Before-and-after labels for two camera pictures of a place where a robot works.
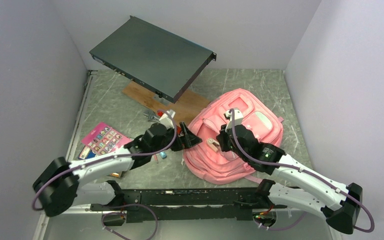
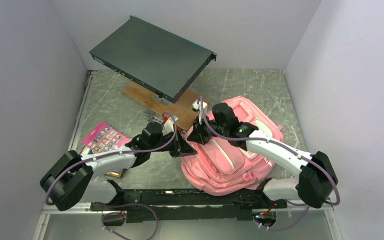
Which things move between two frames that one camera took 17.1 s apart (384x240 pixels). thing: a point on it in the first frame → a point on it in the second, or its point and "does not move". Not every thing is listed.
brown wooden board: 184,108 does not move
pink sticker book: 104,139 does not move
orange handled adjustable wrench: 152,118 does not move
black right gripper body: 226,144 → 205,133
